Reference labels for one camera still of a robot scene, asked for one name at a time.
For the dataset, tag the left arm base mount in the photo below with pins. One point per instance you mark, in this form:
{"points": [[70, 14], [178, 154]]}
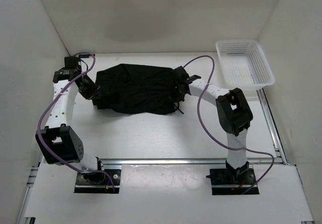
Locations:
{"points": [[98, 183]]}

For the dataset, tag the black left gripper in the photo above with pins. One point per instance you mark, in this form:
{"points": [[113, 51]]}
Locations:
{"points": [[93, 89]]}

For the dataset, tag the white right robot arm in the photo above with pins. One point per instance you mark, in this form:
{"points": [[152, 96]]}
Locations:
{"points": [[233, 112]]}

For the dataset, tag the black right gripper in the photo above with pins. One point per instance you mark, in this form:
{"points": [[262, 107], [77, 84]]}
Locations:
{"points": [[179, 98]]}

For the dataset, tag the black shorts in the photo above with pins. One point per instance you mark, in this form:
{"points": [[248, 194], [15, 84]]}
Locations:
{"points": [[134, 89]]}

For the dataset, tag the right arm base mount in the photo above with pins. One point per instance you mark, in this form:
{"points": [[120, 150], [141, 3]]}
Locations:
{"points": [[223, 183]]}

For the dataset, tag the aluminium front rail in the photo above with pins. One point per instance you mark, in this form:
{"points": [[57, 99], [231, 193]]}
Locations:
{"points": [[207, 161]]}

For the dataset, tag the white plastic basket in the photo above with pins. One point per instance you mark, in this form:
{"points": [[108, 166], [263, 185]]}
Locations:
{"points": [[244, 64]]}

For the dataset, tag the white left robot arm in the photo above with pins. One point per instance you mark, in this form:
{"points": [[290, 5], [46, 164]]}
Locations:
{"points": [[59, 143]]}

